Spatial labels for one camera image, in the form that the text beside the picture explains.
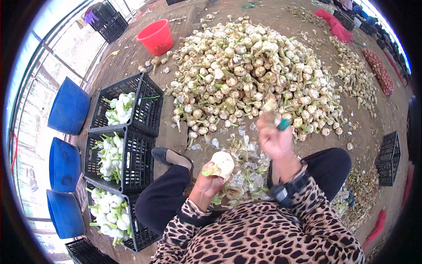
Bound person's left hand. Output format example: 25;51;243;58
189;161;232;212

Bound person's right hand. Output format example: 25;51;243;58
256;113;295;161

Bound person's left fingers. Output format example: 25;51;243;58
214;175;232;193

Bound person's left thumb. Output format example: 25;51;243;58
202;161;216;177

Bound person's right fingers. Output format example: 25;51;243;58
256;114;281;134

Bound green handled knife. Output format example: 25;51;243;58
263;99;291;132

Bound peeled white garlic bulb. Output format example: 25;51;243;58
202;151;235;183

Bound pile of garlic peels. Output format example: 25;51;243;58
191;125;275;209

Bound large pile of unpeeled garlic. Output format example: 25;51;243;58
165;15;347;147

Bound person's legs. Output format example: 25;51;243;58
135;147;352;236

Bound black wrist band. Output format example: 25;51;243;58
272;176;312;207

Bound person's body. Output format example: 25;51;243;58
150;175;366;264

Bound black plastic crate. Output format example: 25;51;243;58
84;125;156;194
91;72;164;137
85;180;162;253
333;9;356;32
375;131;401;187
65;238;119;264

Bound small pile of unpeeled garlic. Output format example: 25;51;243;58
330;36;380;118

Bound heap of peeled garlic bulbs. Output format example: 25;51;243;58
104;92;136;126
86;187;133;247
92;131;125;184

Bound empty red mesh bag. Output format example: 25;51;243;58
363;209;387;251
313;8;355;43

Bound pile of garlic stem trimmings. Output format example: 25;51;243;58
331;167;380;231

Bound red mesh sack of garlic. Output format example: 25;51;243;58
362;48;394;96

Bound red plastic bucket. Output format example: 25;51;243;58
136;19;174;56

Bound blue plastic barrel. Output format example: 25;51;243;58
49;137;82;193
46;189;86;239
47;77;91;136

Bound stack of black crates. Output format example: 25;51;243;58
89;0;129;44

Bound metal framed window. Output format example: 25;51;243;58
8;0;109;264

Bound purple cloth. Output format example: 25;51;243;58
83;7;99;26

